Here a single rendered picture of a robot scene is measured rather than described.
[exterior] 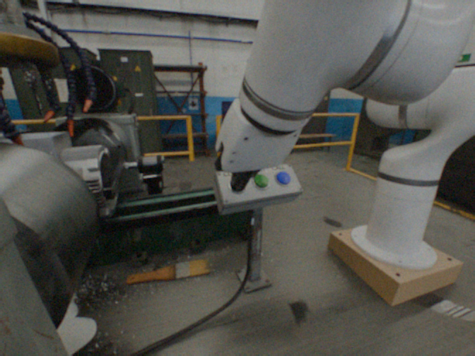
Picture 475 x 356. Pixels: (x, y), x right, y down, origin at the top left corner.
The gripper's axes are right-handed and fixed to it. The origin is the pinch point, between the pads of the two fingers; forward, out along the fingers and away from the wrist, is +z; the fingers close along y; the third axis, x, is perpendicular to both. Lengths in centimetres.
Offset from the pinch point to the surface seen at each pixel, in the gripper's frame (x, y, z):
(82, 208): 0.6, 24.5, 1.9
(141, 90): -283, 29, 193
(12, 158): -4.7, 30.6, -4.2
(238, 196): 2.2, 0.4, 2.8
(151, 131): -243, 22, 242
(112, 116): -61, 30, 41
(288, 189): 2.5, -10.1, 2.8
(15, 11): -40, 36, -6
